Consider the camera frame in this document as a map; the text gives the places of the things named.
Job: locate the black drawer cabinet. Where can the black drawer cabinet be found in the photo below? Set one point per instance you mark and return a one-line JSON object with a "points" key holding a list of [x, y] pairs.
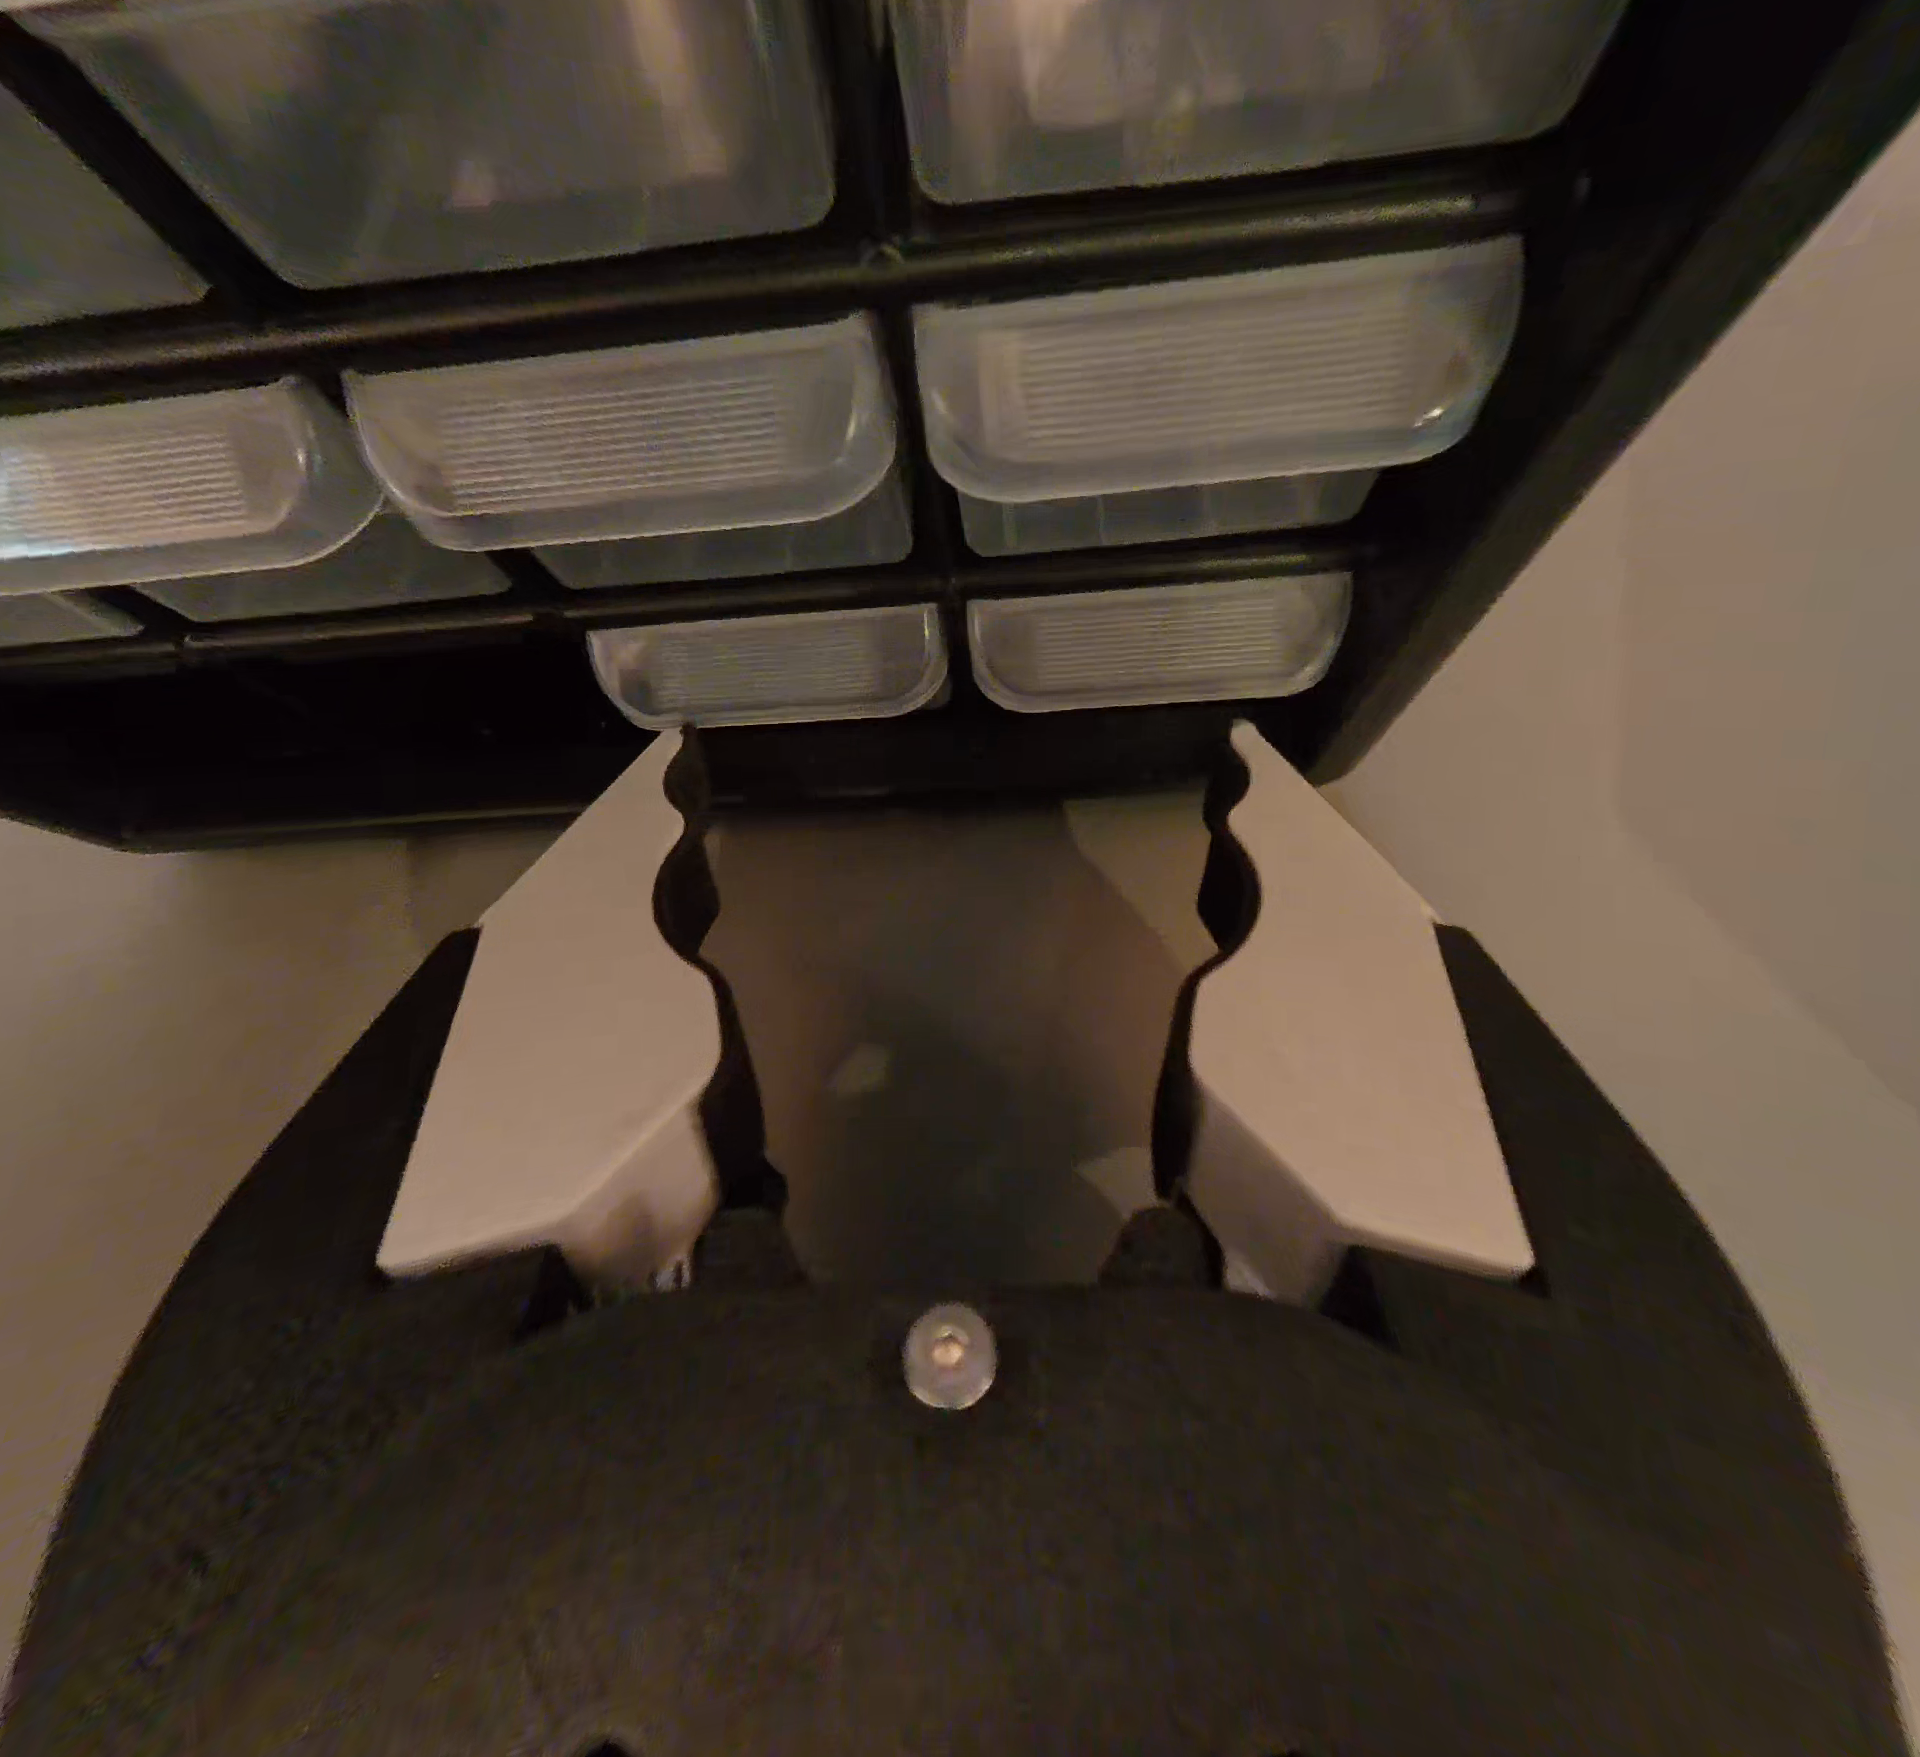
{"points": [[1620, 436]]}

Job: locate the rows of clear cabinet drawers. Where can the rows of clear cabinet drawers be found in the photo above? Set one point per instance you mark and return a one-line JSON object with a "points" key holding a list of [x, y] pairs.
{"points": [[1201, 378]]}

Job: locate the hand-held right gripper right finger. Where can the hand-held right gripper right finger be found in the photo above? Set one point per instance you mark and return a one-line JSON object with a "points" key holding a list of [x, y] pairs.
{"points": [[1349, 1081]]}

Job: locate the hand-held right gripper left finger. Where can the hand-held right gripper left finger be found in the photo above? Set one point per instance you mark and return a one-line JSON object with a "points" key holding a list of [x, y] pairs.
{"points": [[555, 1081]]}

